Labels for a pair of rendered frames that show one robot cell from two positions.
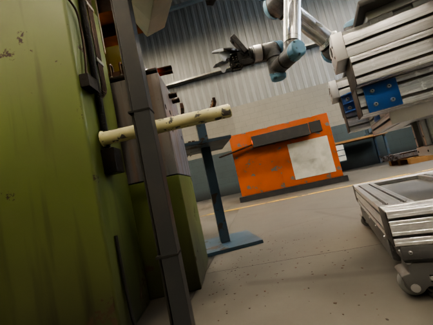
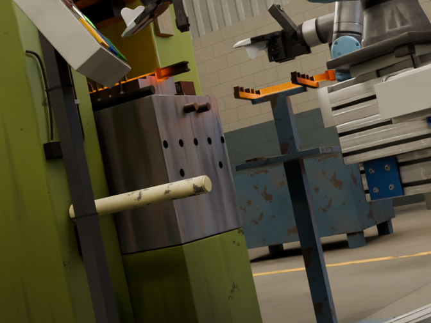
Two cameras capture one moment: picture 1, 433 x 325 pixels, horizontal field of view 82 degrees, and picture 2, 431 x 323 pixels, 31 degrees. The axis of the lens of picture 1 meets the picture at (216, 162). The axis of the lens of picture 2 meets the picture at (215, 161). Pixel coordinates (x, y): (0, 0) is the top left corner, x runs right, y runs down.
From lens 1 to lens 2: 1.41 m
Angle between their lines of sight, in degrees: 29
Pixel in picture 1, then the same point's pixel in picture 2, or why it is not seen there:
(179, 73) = not seen: outside the picture
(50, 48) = (15, 114)
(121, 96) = (109, 130)
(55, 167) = (29, 249)
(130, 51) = (69, 155)
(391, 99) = (388, 188)
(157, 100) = (152, 136)
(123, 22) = (61, 123)
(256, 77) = not seen: outside the picture
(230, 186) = not seen: outside the picture
